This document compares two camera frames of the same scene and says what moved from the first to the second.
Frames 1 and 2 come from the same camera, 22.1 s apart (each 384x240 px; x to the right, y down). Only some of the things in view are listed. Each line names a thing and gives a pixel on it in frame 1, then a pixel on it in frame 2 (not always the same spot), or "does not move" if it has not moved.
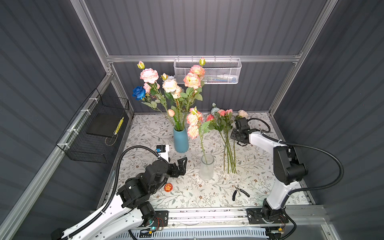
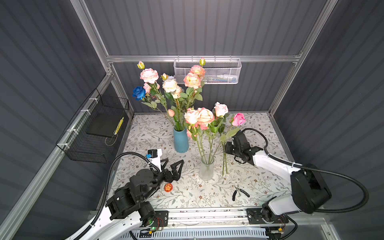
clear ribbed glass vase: (206, 167) does not move
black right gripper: (232, 135) -> (229, 144)
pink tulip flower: (172, 113) does not move
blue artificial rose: (139, 92) does not move
